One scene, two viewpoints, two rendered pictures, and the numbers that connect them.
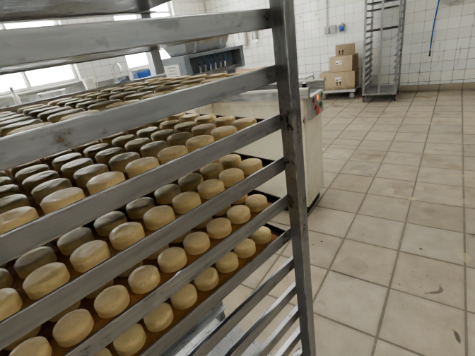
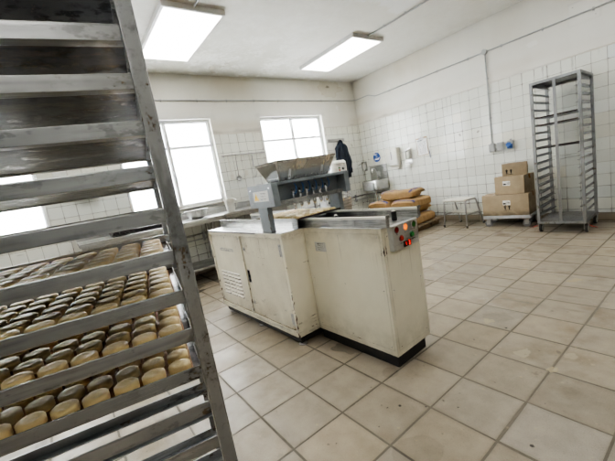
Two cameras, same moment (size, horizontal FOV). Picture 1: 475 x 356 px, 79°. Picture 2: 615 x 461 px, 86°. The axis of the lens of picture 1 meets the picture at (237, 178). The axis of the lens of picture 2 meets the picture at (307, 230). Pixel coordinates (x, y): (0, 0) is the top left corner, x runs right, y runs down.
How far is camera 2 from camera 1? 58 cm
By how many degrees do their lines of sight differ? 22
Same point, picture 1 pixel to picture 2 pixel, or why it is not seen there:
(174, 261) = (45, 371)
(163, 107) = (21, 242)
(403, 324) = not seen: outside the picture
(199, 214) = (59, 331)
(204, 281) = (87, 400)
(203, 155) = (65, 281)
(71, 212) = not seen: outside the picture
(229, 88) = (100, 228)
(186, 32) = (50, 189)
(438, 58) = not seen: outside the picture
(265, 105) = (347, 233)
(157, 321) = (22, 425)
